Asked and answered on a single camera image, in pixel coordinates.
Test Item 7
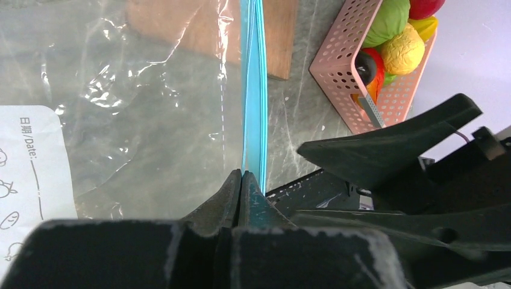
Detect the red orange toy mango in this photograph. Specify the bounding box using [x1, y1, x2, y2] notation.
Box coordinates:
[360, 48, 385, 104]

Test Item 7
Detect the red toy apple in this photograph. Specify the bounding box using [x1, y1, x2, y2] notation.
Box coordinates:
[409, 0, 445, 20]

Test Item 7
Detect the dark purple toy mangosteen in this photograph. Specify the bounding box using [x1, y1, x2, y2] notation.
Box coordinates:
[355, 51, 377, 85]

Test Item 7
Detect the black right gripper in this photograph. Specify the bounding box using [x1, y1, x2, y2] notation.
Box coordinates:
[291, 93, 510, 279]

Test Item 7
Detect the wooden cutting board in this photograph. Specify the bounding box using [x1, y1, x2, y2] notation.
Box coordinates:
[126, 1, 299, 80]

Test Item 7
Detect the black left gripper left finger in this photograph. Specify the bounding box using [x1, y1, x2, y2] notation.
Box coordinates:
[181, 169, 242, 235]

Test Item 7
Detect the pink perforated plastic basket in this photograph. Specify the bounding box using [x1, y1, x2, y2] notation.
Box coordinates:
[309, 1, 437, 134]

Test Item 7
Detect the clear zip top bag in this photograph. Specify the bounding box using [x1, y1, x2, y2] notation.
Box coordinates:
[1, 1, 268, 275]

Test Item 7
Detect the yellow toy walnut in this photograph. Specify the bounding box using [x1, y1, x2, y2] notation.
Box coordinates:
[380, 23, 425, 75]

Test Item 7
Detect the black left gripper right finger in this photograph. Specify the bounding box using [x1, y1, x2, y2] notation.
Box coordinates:
[238, 171, 296, 228]

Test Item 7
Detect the green toy cabbage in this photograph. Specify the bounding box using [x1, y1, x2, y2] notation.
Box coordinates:
[362, 0, 410, 48]

